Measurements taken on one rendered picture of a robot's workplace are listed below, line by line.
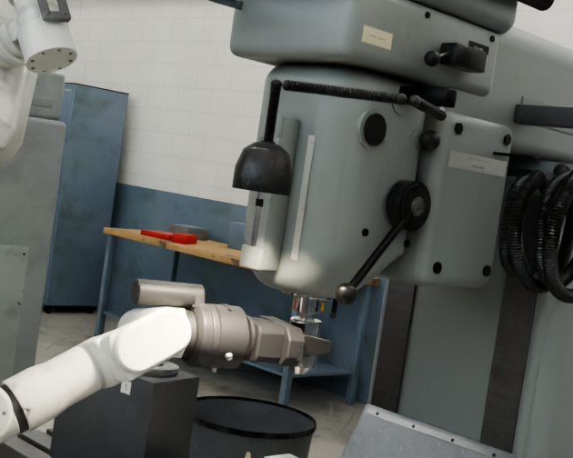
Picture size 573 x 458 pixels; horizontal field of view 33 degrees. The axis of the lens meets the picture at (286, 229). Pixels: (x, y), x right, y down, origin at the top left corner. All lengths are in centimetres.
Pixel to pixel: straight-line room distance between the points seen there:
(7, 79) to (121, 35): 802
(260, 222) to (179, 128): 715
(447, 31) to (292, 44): 23
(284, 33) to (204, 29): 708
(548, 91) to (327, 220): 52
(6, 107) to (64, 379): 36
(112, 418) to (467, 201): 70
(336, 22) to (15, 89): 43
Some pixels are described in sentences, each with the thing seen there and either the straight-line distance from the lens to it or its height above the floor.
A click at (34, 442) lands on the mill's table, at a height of 92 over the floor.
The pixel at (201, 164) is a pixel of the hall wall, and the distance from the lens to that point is 818.
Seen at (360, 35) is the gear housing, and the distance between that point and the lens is 127.
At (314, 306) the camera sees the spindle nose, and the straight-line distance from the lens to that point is 141.
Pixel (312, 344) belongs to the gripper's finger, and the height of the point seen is 124.
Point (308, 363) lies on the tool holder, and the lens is 142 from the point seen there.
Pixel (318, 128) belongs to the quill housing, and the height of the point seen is 154.
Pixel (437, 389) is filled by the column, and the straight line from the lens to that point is 175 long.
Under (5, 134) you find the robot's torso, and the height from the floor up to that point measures 147.
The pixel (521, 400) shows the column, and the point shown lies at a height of 117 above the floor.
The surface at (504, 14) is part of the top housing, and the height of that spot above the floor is 175.
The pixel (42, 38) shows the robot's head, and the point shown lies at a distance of 127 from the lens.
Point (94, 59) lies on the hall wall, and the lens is 966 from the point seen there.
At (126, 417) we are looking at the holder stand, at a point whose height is 103.
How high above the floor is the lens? 147
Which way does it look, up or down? 3 degrees down
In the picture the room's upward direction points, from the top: 8 degrees clockwise
